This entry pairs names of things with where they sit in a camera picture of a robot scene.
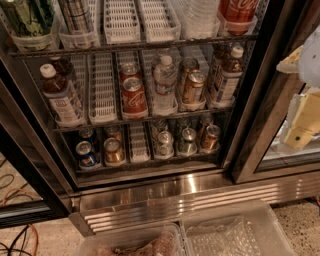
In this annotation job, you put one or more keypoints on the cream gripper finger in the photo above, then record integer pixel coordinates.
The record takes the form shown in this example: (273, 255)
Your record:
(303, 119)
(290, 63)

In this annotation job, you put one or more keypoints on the tea bottle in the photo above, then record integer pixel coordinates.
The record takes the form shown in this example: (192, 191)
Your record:
(64, 67)
(219, 53)
(61, 98)
(228, 74)

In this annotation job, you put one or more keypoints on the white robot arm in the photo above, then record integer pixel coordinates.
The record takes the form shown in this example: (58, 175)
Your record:
(308, 67)

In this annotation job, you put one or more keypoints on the fridge glass door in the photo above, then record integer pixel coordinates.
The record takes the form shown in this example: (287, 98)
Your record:
(286, 25)

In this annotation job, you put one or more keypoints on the top shelf red cola bottle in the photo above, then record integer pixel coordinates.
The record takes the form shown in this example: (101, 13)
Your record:
(238, 13)

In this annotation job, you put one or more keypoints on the top shelf clear bottles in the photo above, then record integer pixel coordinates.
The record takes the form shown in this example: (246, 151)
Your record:
(198, 18)

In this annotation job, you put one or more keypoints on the clear water bottle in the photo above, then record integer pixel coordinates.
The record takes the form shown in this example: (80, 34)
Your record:
(165, 77)

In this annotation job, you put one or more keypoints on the white empty shelf tray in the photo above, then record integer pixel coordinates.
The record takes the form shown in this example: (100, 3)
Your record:
(101, 98)

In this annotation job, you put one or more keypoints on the top shelf striped can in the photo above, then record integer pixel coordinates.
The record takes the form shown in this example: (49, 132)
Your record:
(77, 16)

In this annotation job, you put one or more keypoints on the top shelf green bottle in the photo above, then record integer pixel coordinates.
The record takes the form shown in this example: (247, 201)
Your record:
(29, 18)

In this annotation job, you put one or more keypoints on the gold can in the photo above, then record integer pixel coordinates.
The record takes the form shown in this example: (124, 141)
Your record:
(113, 151)
(194, 86)
(113, 132)
(186, 65)

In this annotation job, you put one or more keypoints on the rear right copper can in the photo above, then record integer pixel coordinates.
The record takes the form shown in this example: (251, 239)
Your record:
(205, 120)

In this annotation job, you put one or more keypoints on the copper can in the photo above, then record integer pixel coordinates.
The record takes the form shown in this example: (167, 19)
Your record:
(210, 137)
(205, 120)

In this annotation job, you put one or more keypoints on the front right copper can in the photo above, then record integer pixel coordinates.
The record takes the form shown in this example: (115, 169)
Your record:
(210, 137)

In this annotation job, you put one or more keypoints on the rear green can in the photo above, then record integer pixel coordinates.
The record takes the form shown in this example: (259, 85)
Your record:
(181, 124)

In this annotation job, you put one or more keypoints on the green can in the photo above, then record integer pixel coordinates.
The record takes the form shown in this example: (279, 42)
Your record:
(181, 124)
(187, 144)

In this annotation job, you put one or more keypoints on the front green can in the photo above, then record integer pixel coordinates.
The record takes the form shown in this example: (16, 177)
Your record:
(187, 144)

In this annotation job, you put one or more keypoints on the right clear plastic bin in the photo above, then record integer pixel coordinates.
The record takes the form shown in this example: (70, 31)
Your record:
(266, 227)

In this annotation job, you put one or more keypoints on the clear plastic bin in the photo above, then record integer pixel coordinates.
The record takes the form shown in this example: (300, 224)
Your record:
(152, 240)
(266, 227)

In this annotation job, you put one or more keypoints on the front silver can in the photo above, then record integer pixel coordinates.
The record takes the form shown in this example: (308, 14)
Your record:
(164, 145)

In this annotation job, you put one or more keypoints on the silver can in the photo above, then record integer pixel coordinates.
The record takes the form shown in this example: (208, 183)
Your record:
(164, 145)
(159, 126)

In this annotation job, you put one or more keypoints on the bubble wrap sheet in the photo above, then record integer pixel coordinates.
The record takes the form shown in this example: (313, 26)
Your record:
(231, 236)

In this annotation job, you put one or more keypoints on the rear silver can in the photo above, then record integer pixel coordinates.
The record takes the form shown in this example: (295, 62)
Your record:
(159, 126)

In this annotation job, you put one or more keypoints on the front red cola can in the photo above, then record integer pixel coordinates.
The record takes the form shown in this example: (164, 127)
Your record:
(133, 95)

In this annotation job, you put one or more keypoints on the red cola can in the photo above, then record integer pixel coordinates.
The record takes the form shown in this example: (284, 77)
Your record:
(133, 95)
(128, 70)

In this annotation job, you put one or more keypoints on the rear red cola can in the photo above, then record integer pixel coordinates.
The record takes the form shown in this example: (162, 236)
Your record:
(128, 70)

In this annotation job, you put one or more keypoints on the rear bottom gold can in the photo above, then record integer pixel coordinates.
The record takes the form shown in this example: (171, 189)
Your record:
(113, 132)

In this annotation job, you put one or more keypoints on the left clear plastic bin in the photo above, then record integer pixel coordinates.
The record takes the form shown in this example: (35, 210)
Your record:
(152, 240)

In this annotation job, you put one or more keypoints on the front bottom gold can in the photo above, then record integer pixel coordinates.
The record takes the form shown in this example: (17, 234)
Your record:
(113, 151)

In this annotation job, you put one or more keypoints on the rear blue pepsi can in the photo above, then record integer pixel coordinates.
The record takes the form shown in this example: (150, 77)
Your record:
(90, 135)

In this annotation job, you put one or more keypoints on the blue pepsi can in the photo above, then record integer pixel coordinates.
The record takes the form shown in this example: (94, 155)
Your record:
(86, 154)
(90, 135)

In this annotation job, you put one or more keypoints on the front blue pepsi can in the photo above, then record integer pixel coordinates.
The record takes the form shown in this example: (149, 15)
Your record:
(86, 154)

